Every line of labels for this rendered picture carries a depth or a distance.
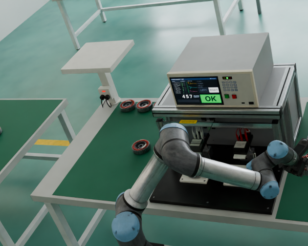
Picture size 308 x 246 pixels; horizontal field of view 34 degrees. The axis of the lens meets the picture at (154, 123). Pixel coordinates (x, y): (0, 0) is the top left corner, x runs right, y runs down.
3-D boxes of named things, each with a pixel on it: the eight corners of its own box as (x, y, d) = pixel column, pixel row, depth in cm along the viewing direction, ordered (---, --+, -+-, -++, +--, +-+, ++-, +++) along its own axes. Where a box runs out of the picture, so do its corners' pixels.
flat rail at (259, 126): (275, 129, 240) (275, 124, 239) (160, 126, 268) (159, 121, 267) (276, 127, 241) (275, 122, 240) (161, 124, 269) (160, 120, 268)
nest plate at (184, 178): (206, 184, 258) (206, 182, 257) (180, 182, 265) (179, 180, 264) (214, 165, 268) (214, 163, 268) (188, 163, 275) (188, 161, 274)
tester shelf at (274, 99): (280, 118, 236) (279, 111, 234) (153, 116, 267) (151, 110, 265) (296, 70, 267) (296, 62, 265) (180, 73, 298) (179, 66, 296)
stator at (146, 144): (129, 152, 302) (127, 148, 300) (141, 141, 308) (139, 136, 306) (143, 156, 294) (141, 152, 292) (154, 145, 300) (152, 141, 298)
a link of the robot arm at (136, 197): (109, 227, 218) (169, 135, 192) (111, 203, 230) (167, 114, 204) (134, 235, 221) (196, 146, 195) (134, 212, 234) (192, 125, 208)
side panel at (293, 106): (294, 149, 265) (287, 99, 248) (288, 149, 267) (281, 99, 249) (302, 117, 285) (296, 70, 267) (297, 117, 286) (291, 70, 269)
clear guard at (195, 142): (201, 160, 237) (199, 151, 234) (156, 158, 248) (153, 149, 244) (220, 119, 260) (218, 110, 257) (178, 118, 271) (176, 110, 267)
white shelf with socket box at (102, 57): (131, 128, 323) (109, 67, 298) (84, 126, 340) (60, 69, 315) (151, 97, 348) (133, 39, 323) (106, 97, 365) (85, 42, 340)
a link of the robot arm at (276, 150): (261, 146, 207) (278, 134, 204) (272, 153, 215) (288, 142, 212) (270, 161, 203) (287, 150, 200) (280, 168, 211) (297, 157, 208)
